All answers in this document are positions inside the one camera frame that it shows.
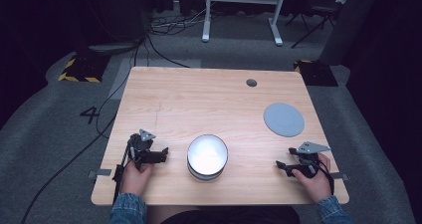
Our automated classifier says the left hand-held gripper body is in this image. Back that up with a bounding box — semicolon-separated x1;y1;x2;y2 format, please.
126;128;157;170

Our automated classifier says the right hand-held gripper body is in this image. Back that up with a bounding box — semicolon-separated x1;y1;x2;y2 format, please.
295;140;332;179

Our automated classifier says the person's right hand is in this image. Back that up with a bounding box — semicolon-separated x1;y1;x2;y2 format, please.
291;152;333;204

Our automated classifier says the person's left hand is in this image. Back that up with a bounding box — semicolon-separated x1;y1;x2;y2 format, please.
119;158;154;197

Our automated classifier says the grey round lid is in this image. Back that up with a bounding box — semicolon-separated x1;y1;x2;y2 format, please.
263;103;306;138

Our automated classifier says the grey tape tab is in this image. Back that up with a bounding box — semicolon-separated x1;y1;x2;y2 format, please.
88;167;112;180
329;171;350;182

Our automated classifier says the white bowl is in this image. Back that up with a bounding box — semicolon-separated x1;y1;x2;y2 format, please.
186;133;230;183

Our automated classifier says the black folding stand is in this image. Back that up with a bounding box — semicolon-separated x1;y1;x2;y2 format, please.
284;4;342;49

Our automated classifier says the grey pillar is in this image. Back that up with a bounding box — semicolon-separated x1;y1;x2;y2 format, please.
318;0;383;67

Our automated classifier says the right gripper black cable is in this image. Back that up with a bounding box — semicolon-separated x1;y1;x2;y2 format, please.
316;160;335;196

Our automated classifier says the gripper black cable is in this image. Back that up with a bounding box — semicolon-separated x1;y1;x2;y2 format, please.
316;160;335;196
111;140;134;206

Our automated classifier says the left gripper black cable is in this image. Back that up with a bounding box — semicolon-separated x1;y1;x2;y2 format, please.
111;140;134;206

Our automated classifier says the long black floor cable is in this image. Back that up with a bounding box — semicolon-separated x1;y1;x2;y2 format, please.
20;34;192;224

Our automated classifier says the black yellow striped base plate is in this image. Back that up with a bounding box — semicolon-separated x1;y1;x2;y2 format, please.
293;59;339;88
57;51;111;85

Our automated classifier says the bundle of floor cables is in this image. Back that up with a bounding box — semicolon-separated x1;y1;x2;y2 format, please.
147;9;208;37

